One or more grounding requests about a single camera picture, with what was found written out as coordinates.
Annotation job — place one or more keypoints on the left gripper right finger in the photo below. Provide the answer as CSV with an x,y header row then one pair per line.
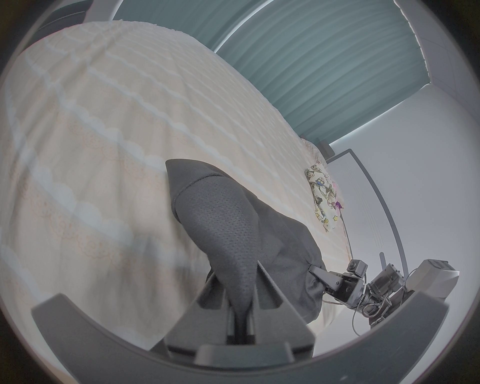
x,y
281,322

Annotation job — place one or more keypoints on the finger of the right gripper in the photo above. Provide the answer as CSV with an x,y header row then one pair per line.
x,y
328,279

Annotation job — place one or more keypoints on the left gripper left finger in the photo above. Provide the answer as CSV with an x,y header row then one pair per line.
x,y
202,322

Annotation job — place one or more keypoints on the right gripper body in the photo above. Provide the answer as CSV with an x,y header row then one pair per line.
x,y
350,292

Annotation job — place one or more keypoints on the black T-shirt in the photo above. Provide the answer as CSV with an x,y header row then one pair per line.
x,y
225,225

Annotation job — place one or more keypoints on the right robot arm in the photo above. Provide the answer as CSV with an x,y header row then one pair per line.
x,y
431,279

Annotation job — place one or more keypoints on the white printed pyjama top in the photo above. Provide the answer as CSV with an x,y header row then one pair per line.
x,y
322,195

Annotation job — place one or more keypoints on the pink garment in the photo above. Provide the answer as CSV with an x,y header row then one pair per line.
x,y
336,187

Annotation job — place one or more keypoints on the pale pink pillow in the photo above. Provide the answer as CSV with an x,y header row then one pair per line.
x,y
313,150

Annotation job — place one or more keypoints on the grey bedside table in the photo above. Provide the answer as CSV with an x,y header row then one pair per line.
x,y
327,148

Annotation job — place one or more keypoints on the blue-green curtain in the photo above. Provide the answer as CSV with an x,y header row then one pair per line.
x,y
168,15
318,75

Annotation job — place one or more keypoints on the bed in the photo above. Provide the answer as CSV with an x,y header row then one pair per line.
x,y
93,131

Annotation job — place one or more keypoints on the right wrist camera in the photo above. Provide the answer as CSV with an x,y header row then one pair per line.
x,y
358,267

